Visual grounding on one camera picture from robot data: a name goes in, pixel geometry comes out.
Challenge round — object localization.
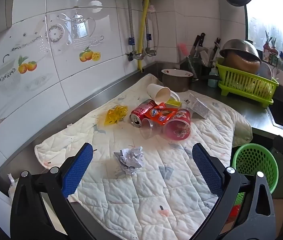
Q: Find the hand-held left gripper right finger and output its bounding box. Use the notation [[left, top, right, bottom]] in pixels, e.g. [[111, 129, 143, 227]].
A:
[[192, 142, 276, 240]]

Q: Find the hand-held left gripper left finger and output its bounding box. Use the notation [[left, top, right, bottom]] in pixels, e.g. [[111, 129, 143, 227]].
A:
[[10, 142, 93, 240]]

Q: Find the green plastic basket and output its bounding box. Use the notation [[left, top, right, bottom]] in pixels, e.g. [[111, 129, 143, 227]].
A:
[[232, 143, 279, 194]]

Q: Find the orange snack packet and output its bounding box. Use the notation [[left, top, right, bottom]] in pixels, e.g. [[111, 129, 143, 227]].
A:
[[145, 102, 179, 128]]

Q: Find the red plastic cup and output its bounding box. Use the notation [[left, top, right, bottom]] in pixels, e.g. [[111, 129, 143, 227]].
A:
[[163, 108, 191, 141]]

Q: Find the crumpled paper ball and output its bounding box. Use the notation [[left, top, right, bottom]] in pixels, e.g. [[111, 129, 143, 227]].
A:
[[114, 146, 144, 176]]

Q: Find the grey patterned carton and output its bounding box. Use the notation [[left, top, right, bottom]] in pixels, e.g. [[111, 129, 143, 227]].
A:
[[182, 92, 211, 120]]

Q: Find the white quilted mat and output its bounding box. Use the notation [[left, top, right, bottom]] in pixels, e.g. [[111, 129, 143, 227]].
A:
[[34, 74, 253, 240]]

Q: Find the yellow plastic wrapper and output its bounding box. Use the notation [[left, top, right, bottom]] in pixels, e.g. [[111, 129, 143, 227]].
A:
[[104, 105, 129, 126]]

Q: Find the white plastic bag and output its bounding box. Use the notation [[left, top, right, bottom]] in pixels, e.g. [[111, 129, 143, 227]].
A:
[[8, 173, 19, 200]]

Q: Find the clear plastic cup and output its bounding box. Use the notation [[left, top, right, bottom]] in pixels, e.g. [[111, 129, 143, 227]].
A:
[[140, 118, 163, 140]]

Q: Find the green dish rack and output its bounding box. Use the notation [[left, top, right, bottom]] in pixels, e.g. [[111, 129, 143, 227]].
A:
[[215, 57, 279, 108]]

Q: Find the red soda can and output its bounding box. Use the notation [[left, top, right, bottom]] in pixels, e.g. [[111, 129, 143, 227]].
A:
[[129, 99, 158, 128]]

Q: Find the teal plastic bottle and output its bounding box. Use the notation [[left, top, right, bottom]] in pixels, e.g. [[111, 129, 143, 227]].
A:
[[208, 64, 219, 88]]

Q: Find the brown clay pot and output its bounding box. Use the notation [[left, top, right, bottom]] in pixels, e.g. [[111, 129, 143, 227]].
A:
[[224, 51, 261, 74]]

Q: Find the white paper cup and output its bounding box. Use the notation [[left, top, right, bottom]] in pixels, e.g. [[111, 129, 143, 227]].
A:
[[147, 83, 172, 103]]

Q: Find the dark utensil holder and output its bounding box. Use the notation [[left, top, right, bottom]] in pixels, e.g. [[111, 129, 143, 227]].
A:
[[180, 57, 216, 78]]

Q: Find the steel mixing bowl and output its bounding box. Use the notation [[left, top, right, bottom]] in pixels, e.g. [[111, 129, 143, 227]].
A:
[[219, 39, 262, 64]]

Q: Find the white floral plate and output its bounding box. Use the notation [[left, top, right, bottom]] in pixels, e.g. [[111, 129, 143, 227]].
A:
[[162, 69, 194, 79]]

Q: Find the white spatula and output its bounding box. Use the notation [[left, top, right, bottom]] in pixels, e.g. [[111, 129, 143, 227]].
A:
[[199, 51, 211, 67]]

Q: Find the metal water valve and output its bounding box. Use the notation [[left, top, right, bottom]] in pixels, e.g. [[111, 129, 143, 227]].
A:
[[143, 47, 157, 57], [126, 51, 143, 62]]

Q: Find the window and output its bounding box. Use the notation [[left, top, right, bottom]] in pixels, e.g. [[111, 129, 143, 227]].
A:
[[245, 0, 283, 75]]

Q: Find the steel pot with black handle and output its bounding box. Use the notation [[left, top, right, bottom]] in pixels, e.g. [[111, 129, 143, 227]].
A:
[[162, 74, 222, 93]]

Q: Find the black-handled knife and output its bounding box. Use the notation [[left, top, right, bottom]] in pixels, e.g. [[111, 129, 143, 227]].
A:
[[210, 38, 221, 60]]

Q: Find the black-handled cleaver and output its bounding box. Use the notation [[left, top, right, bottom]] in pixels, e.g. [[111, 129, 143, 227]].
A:
[[190, 32, 206, 58]]

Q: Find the braided metal hose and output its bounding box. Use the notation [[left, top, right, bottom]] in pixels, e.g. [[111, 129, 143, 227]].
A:
[[145, 12, 152, 52], [123, 0, 135, 53]]

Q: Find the clear thin hose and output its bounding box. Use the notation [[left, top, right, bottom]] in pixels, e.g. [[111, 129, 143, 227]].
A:
[[152, 11, 160, 53]]

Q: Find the yellow gas hose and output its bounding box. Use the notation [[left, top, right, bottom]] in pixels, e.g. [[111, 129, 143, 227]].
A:
[[137, 0, 152, 70]]

